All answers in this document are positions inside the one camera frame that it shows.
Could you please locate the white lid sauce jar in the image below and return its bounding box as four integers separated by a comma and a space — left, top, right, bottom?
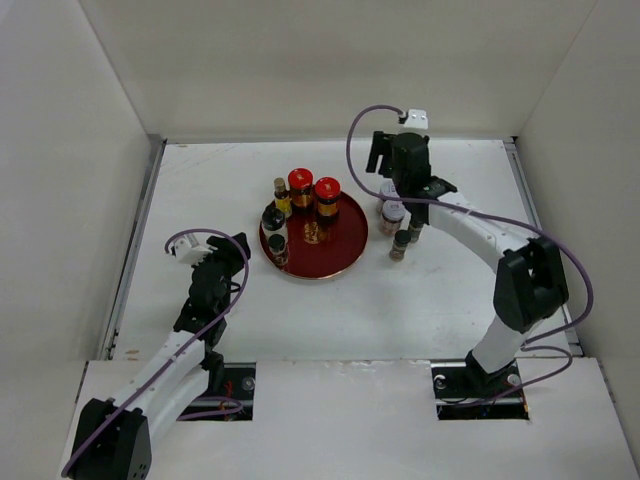
379, 179, 398, 198

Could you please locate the small black cap spice jar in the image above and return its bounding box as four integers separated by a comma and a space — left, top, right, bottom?
268, 234, 289, 267

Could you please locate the clear bottle black pump cap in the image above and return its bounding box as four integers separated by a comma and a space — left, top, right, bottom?
261, 205, 288, 243

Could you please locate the red lid chili sauce jar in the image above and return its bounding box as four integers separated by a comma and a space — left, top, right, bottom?
287, 167, 314, 214

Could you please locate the small yellow label oil bottle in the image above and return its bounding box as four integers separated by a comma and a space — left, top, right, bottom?
274, 177, 292, 219

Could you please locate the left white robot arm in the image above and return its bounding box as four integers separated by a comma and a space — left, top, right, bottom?
61, 229, 251, 479

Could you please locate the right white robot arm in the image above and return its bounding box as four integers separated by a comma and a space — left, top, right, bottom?
366, 131, 569, 396

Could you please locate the black cap spice bottle right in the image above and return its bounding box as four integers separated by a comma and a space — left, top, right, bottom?
407, 221, 424, 244

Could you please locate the brown spice bottle front right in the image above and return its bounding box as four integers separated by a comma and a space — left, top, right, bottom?
389, 229, 412, 261

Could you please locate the round red tray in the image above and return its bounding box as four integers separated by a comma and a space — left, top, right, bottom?
258, 192, 369, 280

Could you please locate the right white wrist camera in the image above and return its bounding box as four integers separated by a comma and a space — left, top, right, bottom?
398, 108, 429, 135

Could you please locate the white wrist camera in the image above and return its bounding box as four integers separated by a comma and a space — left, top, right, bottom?
168, 237, 211, 266
398, 108, 429, 135

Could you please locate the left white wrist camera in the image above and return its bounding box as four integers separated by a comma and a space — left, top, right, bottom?
168, 237, 211, 266

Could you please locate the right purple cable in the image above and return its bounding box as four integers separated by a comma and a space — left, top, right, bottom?
346, 104, 595, 409

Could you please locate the purple cable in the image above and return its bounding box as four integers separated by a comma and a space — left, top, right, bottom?
58, 227, 253, 476
346, 104, 595, 409

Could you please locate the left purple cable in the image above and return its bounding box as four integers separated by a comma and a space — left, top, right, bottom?
58, 227, 253, 476

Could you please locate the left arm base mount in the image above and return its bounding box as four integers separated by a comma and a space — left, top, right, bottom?
179, 363, 257, 422

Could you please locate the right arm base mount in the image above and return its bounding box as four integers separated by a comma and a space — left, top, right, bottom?
431, 361, 529, 421

